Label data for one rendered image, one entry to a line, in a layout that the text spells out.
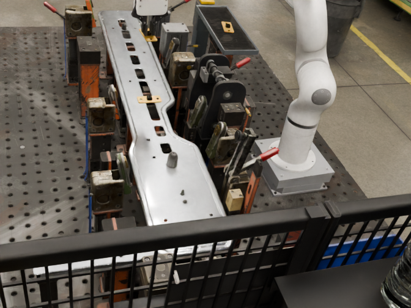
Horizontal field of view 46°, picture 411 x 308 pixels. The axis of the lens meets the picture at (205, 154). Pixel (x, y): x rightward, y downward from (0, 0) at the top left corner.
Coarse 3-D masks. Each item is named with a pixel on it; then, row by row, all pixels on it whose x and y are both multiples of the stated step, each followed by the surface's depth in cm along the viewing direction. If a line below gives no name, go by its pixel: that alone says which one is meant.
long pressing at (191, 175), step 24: (120, 48) 195; (144, 48) 198; (120, 72) 181; (144, 72) 184; (120, 96) 171; (168, 96) 174; (144, 120) 162; (168, 120) 163; (144, 144) 152; (192, 144) 155; (144, 168) 144; (168, 168) 146; (192, 168) 147; (144, 192) 137; (168, 192) 138; (192, 192) 140; (216, 192) 140; (144, 216) 131; (168, 216) 131; (192, 216) 133; (216, 216) 134
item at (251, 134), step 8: (248, 128) 131; (240, 136) 128; (248, 136) 129; (256, 136) 131; (240, 144) 133; (248, 144) 130; (240, 152) 132; (248, 152) 132; (232, 160) 137; (240, 160) 133; (232, 168) 139; (240, 168) 136
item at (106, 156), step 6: (102, 156) 147; (108, 156) 147; (114, 156) 147; (102, 162) 145; (108, 162) 146; (114, 162) 147; (102, 168) 147; (108, 168) 147; (114, 168) 148; (120, 216) 167
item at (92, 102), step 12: (96, 108) 157; (108, 108) 158; (96, 120) 160; (108, 120) 161; (96, 132) 163; (108, 132) 165; (96, 144) 167; (108, 144) 169; (96, 156) 171; (96, 168) 174; (84, 180) 177
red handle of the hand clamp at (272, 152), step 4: (272, 148) 137; (276, 148) 137; (264, 152) 138; (268, 152) 137; (272, 152) 137; (276, 152) 137; (260, 156) 138; (264, 156) 137; (268, 156) 137; (272, 156) 138; (252, 160) 138; (260, 160) 137; (264, 160) 137; (244, 164) 138; (248, 164) 138; (252, 164) 138; (244, 168) 138; (248, 168) 138; (240, 172) 138
